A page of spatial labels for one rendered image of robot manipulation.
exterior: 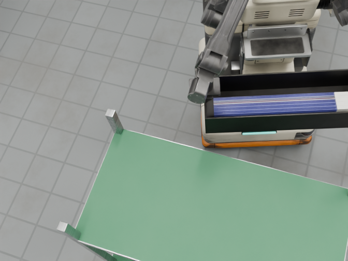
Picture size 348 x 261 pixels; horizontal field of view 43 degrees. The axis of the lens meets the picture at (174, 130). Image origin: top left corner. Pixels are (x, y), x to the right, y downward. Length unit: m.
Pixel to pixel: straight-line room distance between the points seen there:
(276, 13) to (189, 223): 0.81
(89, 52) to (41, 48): 0.36
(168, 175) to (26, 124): 1.56
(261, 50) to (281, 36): 0.10
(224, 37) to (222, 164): 0.52
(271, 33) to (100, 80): 1.51
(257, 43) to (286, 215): 0.66
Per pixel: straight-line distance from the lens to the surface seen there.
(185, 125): 2.72
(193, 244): 1.53
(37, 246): 2.69
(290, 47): 1.76
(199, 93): 1.32
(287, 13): 1.71
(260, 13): 1.69
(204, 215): 1.55
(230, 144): 2.55
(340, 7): 1.59
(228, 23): 1.29
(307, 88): 1.68
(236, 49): 2.31
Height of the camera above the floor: 2.46
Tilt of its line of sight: 65 degrees down
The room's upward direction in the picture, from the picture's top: 12 degrees counter-clockwise
